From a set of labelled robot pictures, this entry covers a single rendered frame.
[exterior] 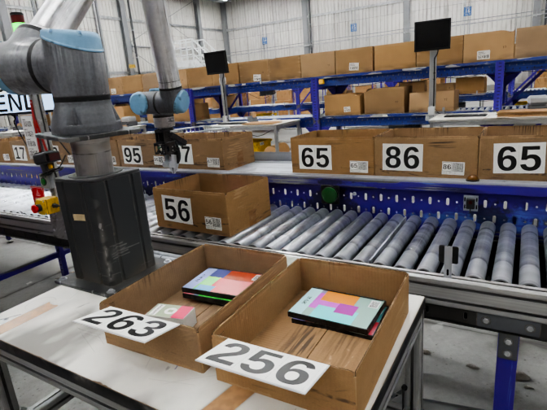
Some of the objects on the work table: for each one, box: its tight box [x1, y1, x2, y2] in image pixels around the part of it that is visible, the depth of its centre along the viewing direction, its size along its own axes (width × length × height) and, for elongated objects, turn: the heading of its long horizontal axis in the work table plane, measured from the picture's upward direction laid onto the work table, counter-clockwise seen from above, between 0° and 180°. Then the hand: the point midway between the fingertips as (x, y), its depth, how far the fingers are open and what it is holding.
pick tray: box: [212, 257, 409, 410], centre depth 88 cm, size 28×38×10 cm
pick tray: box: [99, 244, 287, 373], centre depth 104 cm, size 28×38×10 cm
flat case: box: [182, 292, 230, 305], centre depth 112 cm, size 14×19×2 cm
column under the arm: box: [55, 167, 173, 298], centre depth 130 cm, size 26×26×33 cm
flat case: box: [291, 305, 389, 340], centre depth 97 cm, size 14×19×2 cm
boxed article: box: [146, 303, 197, 327], centre depth 98 cm, size 6×10×5 cm, turn 87°
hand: (174, 170), depth 195 cm, fingers closed
